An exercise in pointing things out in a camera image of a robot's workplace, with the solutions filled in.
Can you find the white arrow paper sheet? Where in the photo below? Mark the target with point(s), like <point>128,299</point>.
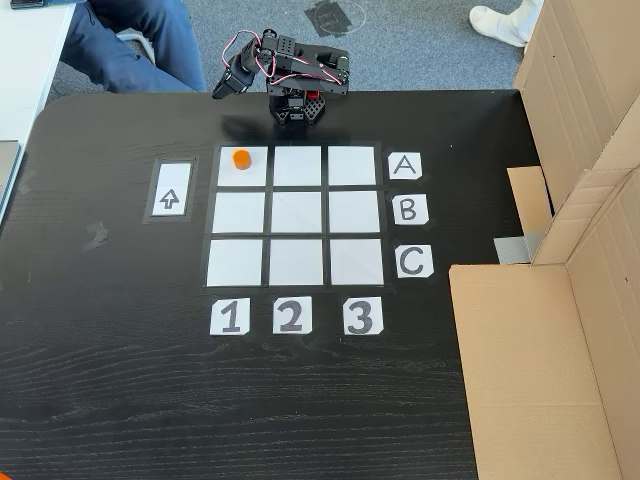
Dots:
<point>170,175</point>

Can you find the dark flat device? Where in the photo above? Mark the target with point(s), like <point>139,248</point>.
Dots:
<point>40,2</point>

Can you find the paper sheet letter C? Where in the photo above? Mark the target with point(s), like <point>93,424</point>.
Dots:
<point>415,261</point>

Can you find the white desk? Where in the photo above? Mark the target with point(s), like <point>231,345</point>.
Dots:
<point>30,60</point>

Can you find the round orange token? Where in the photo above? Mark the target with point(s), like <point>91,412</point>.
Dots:
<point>242,159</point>

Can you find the white grid sheet black tape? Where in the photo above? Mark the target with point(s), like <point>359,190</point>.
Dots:
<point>295,210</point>

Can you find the paper sheet number 2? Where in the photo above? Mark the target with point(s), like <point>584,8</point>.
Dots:
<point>292,315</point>

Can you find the grey tape strip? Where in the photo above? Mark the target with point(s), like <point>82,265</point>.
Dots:
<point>515,249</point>

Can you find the paper sheet letter A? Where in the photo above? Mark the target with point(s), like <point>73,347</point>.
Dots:
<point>406,166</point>

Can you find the brown cardboard screen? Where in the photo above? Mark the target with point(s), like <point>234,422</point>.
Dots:
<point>525,375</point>

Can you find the clear tape pieces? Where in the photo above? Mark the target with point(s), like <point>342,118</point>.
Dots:
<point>94,237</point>

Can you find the paper sheet number 3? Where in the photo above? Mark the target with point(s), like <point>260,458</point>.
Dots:
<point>363,316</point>

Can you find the black floor tape patch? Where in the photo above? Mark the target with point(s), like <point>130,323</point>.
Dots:
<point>330,17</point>

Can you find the white chair leg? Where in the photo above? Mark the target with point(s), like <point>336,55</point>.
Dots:
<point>145,42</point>

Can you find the paper sheet number 1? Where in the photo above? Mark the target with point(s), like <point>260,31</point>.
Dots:
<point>229,317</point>

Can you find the paper sheet letter B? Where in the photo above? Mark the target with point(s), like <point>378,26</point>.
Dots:
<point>411,210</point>

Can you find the grey flat board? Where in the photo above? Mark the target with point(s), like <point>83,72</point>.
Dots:
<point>9,175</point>

